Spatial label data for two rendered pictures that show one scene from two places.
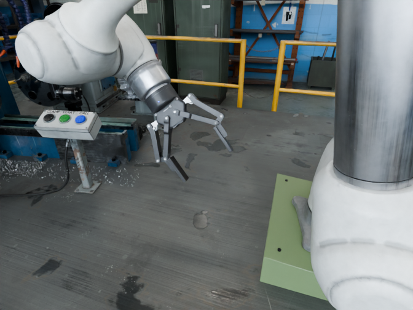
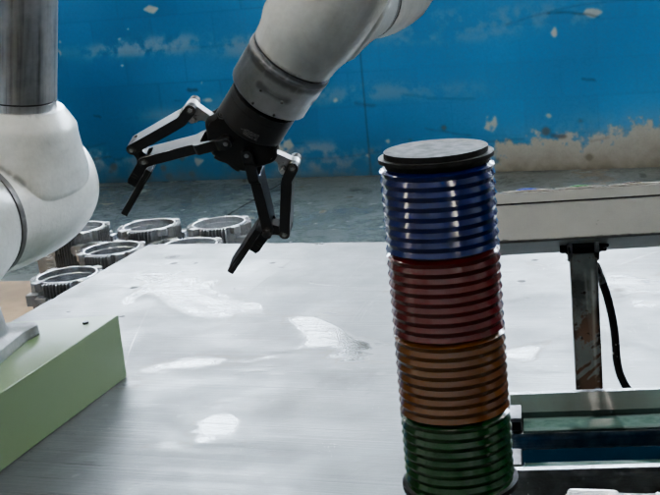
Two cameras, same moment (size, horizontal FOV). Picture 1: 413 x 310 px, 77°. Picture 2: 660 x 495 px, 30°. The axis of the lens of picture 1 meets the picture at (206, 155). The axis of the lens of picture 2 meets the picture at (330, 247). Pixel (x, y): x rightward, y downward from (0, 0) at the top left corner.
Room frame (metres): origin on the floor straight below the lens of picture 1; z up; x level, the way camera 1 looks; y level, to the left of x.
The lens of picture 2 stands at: (1.88, 0.22, 1.33)
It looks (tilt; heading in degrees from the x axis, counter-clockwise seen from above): 14 degrees down; 182
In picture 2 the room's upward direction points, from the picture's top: 6 degrees counter-clockwise
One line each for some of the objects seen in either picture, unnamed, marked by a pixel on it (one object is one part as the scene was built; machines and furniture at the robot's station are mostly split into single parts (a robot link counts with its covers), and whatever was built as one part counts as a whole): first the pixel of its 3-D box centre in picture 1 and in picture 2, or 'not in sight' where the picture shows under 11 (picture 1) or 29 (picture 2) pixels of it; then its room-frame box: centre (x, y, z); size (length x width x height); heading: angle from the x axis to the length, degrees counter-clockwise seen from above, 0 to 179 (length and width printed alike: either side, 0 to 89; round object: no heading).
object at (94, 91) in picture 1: (84, 74); not in sight; (1.62, 0.75, 0.99); 0.35 x 0.31 x 0.37; 173
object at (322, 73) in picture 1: (325, 65); not in sight; (4.88, -2.16, 0.41); 0.52 x 0.47 x 0.82; 72
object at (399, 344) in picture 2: not in sight; (451, 367); (1.26, 0.25, 1.10); 0.06 x 0.06 x 0.04
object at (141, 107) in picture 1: (147, 101); not in sight; (1.50, 0.35, 0.86); 0.27 x 0.24 x 0.12; 173
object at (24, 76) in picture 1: (55, 75); not in sight; (1.36, 0.78, 1.04); 0.41 x 0.25 x 0.25; 173
